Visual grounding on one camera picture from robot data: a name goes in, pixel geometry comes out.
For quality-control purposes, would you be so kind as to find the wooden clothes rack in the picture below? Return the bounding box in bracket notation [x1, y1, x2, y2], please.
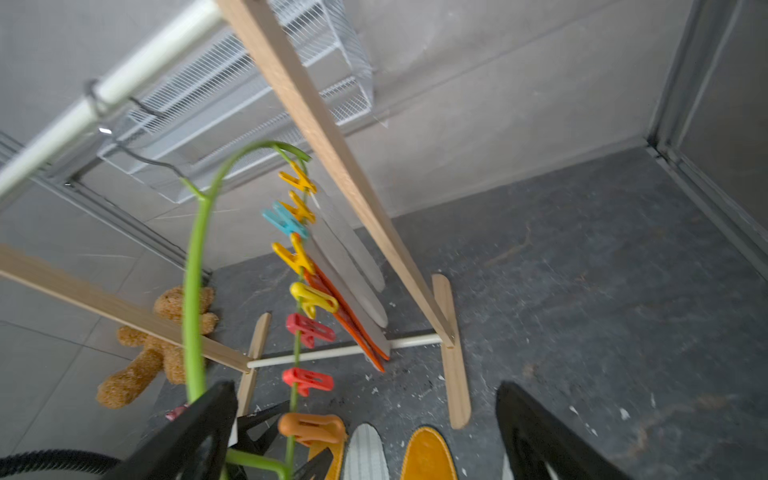
[1, 1, 472, 429]

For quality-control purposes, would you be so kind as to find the blue clothes peg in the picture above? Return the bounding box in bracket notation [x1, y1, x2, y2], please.
[262, 202, 309, 239]

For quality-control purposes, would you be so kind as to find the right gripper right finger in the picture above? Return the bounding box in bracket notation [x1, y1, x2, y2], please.
[495, 381, 628, 479]

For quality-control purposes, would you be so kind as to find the orange fuzzy insole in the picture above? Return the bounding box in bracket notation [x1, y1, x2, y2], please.
[400, 426, 458, 480]

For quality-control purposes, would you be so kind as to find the brown teddy bear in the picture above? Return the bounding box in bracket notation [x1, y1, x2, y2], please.
[96, 286, 219, 409]

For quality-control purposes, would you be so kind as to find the red clothes peg lower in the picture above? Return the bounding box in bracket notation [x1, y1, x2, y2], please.
[282, 367, 334, 397]

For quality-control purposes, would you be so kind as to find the yellow clothes peg large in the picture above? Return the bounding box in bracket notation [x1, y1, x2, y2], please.
[289, 282, 339, 320]

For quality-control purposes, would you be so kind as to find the small pink toy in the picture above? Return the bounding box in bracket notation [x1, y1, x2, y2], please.
[165, 404, 188, 421]

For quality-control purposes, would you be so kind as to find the red clothes peg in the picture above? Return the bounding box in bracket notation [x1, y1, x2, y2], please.
[285, 313, 336, 349]
[282, 367, 334, 397]

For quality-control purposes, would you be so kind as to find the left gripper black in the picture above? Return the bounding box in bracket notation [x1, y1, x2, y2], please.
[227, 400, 314, 479]

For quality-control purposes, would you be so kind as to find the yellow clothes peg middle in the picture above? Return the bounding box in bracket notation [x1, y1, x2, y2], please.
[272, 233, 316, 277]

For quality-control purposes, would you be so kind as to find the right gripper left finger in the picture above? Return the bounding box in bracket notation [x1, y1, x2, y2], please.
[104, 381, 237, 479]

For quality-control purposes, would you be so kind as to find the white striped insole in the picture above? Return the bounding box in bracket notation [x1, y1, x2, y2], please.
[501, 455, 515, 480]
[342, 423, 390, 480]

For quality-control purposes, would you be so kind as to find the green clip hanger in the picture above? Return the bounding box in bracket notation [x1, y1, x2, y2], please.
[83, 77, 313, 480]

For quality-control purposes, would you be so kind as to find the orange clothes peg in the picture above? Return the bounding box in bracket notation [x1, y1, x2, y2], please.
[278, 413, 347, 446]

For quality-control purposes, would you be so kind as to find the red clothes peg upper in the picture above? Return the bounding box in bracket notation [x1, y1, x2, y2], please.
[285, 313, 336, 349]

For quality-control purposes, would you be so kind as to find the white wire mesh basket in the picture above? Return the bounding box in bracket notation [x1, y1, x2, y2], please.
[98, 1, 374, 203]

